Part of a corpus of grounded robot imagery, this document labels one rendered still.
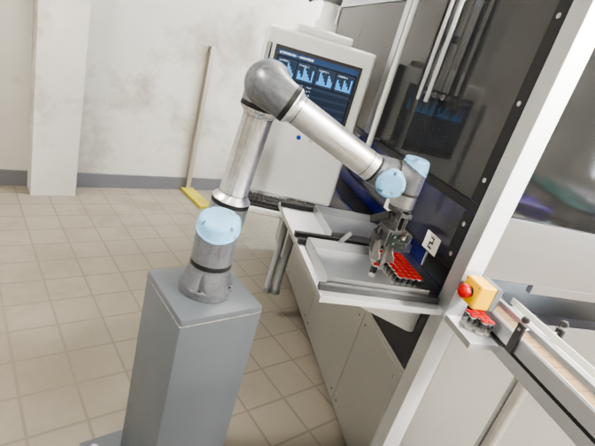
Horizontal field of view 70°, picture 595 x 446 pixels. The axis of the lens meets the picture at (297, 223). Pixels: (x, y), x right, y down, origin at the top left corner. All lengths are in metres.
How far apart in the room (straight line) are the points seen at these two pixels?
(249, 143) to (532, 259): 0.90
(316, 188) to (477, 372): 1.09
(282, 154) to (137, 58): 2.02
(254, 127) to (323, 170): 0.97
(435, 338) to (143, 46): 3.12
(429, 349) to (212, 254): 0.74
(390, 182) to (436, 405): 0.86
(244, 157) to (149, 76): 2.71
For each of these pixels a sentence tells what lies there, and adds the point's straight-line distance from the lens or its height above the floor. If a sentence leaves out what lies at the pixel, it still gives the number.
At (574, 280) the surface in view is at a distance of 1.61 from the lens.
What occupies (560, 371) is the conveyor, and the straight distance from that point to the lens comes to 1.30.
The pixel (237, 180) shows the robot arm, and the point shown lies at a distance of 1.22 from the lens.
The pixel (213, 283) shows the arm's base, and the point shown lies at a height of 0.85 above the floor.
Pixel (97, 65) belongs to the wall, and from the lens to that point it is 3.74.
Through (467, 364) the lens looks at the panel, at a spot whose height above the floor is 0.70.
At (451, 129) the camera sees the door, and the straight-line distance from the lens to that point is 1.54.
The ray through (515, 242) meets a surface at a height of 1.14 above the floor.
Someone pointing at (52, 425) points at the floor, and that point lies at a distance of 1.96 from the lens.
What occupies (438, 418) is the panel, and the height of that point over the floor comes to 0.45.
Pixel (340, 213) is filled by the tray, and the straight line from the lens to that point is 1.83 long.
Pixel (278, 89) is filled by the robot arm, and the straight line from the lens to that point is 1.04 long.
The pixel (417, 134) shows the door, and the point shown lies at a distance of 1.71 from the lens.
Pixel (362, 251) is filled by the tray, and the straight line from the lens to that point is 1.53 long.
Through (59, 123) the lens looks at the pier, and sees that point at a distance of 3.57.
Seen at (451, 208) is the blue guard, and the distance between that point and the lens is 1.42.
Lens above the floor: 1.47
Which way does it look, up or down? 21 degrees down
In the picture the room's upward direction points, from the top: 16 degrees clockwise
